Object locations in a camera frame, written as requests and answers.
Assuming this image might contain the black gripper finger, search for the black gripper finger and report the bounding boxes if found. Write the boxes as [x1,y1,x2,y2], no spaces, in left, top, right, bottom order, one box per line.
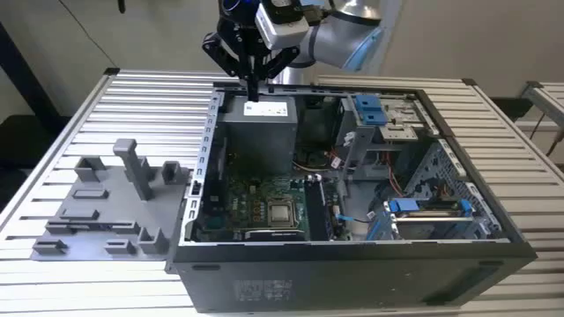
[251,48,301,102]
[201,31,255,102]

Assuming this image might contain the blue drive bay latch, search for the blue drive bay latch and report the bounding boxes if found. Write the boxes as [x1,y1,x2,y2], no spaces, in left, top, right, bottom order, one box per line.
[353,94,385,126]

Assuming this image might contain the grey power supply unit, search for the grey power supply unit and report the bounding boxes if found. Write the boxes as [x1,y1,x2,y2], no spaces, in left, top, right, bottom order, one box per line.
[217,95,300,176]

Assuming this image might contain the silver metal drive cage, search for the silver metal drive cage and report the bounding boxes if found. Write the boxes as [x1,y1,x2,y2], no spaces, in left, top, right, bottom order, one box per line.
[333,94,425,180]

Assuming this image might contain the green motherboard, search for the green motherboard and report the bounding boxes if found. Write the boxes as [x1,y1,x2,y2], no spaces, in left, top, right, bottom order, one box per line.
[193,171,349,242]

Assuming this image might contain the CPU socket with silver CPU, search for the CPU socket with silver CPU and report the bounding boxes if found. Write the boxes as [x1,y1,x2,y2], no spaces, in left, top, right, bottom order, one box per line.
[265,197,297,229]

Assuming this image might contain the hard disk in blue carrier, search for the hard disk in blue carrier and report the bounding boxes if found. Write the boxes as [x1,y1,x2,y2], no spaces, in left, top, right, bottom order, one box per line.
[368,197,477,241]

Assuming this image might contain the black graphics card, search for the black graphics card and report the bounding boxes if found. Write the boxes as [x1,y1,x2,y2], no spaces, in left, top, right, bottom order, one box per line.
[244,230,308,242]

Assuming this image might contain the grey plastic parts rack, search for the grey plastic parts rack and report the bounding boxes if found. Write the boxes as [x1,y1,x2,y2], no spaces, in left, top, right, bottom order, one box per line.
[28,137,195,262]

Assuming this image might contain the neighbouring metal slat table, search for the neighbouring metal slat table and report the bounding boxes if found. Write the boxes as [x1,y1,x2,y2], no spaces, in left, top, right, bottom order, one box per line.
[515,81,564,133]

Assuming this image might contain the black open PC case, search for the black open PC case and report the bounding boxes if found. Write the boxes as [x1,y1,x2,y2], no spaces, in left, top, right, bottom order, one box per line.
[163,80,539,314]

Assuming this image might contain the yellow black power wires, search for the yellow black power wires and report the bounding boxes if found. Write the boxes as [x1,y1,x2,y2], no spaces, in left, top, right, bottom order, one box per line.
[292,148,344,172]

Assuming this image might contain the orange red wire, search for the orange red wire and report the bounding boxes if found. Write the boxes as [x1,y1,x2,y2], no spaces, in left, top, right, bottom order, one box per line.
[381,150,404,197]

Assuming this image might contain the blue plug black wire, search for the blue plug black wire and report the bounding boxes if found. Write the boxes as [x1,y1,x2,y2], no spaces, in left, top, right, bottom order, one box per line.
[335,213,379,223]

